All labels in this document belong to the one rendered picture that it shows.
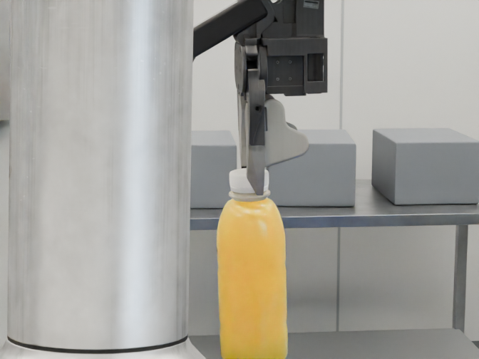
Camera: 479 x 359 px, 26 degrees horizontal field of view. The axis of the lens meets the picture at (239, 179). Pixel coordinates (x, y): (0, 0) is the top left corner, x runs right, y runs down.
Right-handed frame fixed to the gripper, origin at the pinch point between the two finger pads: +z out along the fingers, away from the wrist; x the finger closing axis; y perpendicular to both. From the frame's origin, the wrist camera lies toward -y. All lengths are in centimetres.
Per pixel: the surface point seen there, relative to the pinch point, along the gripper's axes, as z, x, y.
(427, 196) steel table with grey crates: 58, 239, 92
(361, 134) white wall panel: 48, 314, 87
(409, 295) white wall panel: 117, 312, 107
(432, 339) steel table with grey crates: 123, 274, 106
